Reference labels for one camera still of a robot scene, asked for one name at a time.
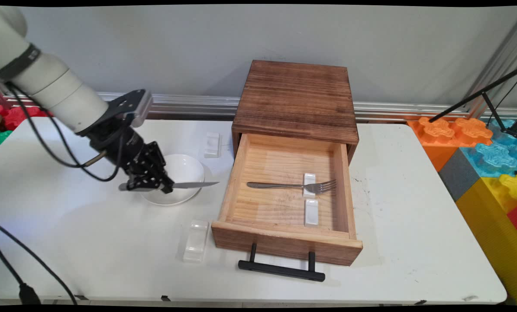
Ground white round plate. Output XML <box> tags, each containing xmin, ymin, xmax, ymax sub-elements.
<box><xmin>139</xmin><ymin>154</ymin><xmax>206</xmax><ymax>206</ymax></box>

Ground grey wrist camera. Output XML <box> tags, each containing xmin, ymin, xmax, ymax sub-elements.
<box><xmin>131</xmin><ymin>92</ymin><xmax>154</xmax><ymax>127</ymax></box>

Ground dark wooden cabinet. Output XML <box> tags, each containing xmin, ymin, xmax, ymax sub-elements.
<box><xmin>232</xmin><ymin>60</ymin><xmax>360</xmax><ymax>165</ymax></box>

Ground clear glossy cutlery rest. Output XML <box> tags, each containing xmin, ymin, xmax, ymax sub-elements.
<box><xmin>183</xmin><ymin>220</ymin><xmax>210</xmax><ymax>263</ymax></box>

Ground white ceramic cutlery rest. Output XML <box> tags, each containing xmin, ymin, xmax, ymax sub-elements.
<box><xmin>304</xmin><ymin>198</ymin><xmax>320</xmax><ymax>228</ymax></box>
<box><xmin>302</xmin><ymin>172</ymin><xmax>317</xmax><ymax>199</ymax></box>

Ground black velcro cable strap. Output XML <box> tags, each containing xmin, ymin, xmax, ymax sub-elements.
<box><xmin>0</xmin><ymin>43</ymin><xmax>42</xmax><ymax>81</ymax></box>

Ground black tripod stand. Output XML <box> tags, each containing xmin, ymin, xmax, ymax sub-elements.
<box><xmin>429</xmin><ymin>65</ymin><xmax>517</xmax><ymax>139</ymax></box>

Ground light wooden drawer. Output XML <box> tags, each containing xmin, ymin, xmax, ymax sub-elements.
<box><xmin>211</xmin><ymin>132</ymin><xmax>364</xmax><ymax>267</ymax></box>

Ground blue foam block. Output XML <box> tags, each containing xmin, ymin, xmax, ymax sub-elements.
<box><xmin>460</xmin><ymin>118</ymin><xmax>517</xmax><ymax>178</ymax></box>

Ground large red foam block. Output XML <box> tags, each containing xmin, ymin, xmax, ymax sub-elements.
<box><xmin>0</xmin><ymin>104</ymin><xmax>58</xmax><ymax>131</ymax></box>

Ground grey foam block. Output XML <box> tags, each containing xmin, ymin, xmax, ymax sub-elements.
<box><xmin>438</xmin><ymin>147</ymin><xmax>484</xmax><ymax>202</ymax></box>

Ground orange foam block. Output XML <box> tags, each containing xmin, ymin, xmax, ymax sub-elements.
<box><xmin>407</xmin><ymin>116</ymin><xmax>494</xmax><ymax>172</ymax></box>

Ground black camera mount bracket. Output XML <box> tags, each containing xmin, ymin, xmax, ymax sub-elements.
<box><xmin>79</xmin><ymin>89</ymin><xmax>146</xmax><ymax>136</ymax></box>

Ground clear rest on table back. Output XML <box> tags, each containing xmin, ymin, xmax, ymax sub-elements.
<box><xmin>204</xmin><ymin>132</ymin><xmax>221</xmax><ymax>159</ymax></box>

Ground black drawer handle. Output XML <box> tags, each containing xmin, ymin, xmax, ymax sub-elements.
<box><xmin>238</xmin><ymin>243</ymin><xmax>326</xmax><ymax>283</ymax></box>

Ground thick black cable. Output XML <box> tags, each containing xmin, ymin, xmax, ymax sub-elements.
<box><xmin>0</xmin><ymin>82</ymin><xmax>131</xmax><ymax>305</ymax></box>

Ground thin black cable silver plug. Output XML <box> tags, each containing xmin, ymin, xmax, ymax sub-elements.
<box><xmin>0</xmin><ymin>82</ymin><xmax>110</xmax><ymax>305</ymax></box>

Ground aluminium wall rail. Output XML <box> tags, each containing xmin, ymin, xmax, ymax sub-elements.
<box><xmin>3</xmin><ymin>89</ymin><xmax>517</xmax><ymax>122</ymax></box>

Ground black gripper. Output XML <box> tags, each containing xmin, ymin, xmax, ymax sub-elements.
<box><xmin>85</xmin><ymin>119</ymin><xmax>175</xmax><ymax>194</ymax></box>

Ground metal fork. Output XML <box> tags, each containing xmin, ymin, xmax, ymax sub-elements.
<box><xmin>246</xmin><ymin>179</ymin><xmax>338</xmax><ymax>195</ymax></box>

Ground metal table knife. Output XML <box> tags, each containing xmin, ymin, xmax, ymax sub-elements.
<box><xmin>119</xmin><ymin>181</ymin><xmax>220</xmax><ymax>192</ymax></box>

